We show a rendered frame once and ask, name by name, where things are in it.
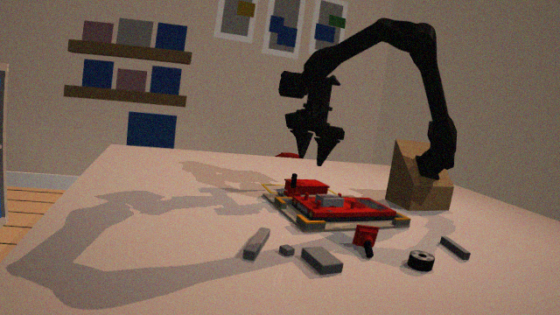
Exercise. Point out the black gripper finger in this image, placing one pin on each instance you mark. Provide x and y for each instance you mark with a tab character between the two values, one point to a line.
325	147
303	141

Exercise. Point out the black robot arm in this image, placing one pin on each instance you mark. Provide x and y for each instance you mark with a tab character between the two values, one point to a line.
420	41

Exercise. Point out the black toy tyre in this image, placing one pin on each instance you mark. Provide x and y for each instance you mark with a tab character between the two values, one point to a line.
421	261

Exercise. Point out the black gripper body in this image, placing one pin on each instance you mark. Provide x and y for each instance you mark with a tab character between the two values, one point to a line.
322	128

